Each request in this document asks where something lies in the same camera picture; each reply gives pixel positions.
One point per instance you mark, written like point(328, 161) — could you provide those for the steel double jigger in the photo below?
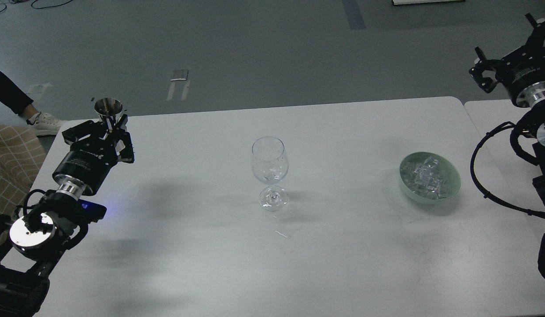
point(109, 111)

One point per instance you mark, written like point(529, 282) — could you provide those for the clear wine glass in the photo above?
point(270, 165)

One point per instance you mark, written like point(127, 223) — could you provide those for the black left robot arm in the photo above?
point(39, 235)

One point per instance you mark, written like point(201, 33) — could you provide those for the pile of ice cubes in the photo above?
point(426, 178)

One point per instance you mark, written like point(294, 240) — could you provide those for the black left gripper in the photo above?
point(90, 160)

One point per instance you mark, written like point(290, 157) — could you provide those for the green bowl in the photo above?
point(453, 174)

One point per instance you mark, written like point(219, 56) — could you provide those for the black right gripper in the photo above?
point(516, 71)

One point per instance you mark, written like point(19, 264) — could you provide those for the person in white shirt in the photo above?
point(15, 99)

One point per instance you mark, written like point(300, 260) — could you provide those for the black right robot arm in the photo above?
point(527, 140)

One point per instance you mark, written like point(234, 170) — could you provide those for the white sneaker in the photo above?
point(43, 124)

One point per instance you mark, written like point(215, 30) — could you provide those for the beige checked chair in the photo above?
point(21, 158)

